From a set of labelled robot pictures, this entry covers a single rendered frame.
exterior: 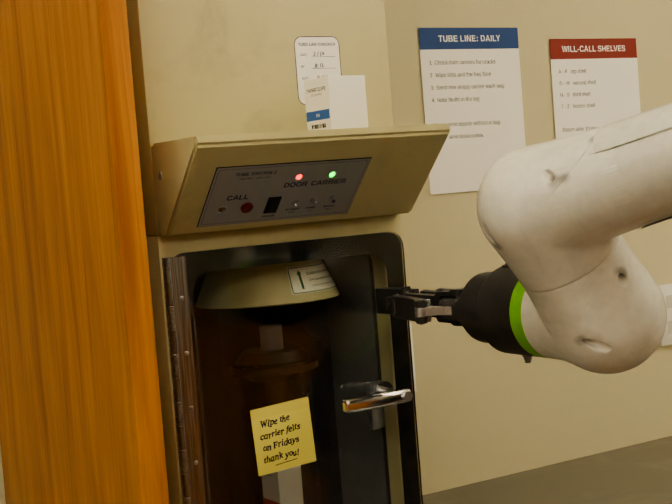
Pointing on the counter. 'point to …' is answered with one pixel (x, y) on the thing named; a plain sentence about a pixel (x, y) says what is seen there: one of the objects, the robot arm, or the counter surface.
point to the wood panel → (74, 263)
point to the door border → (193, 481)
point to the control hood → (429, 143)
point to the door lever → (384, 394)
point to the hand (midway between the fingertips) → (397, 301)
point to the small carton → (336, 102)
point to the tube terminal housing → (237, 115)
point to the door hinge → (175, 375)
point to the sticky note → (283, 436)
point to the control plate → (221, 185)
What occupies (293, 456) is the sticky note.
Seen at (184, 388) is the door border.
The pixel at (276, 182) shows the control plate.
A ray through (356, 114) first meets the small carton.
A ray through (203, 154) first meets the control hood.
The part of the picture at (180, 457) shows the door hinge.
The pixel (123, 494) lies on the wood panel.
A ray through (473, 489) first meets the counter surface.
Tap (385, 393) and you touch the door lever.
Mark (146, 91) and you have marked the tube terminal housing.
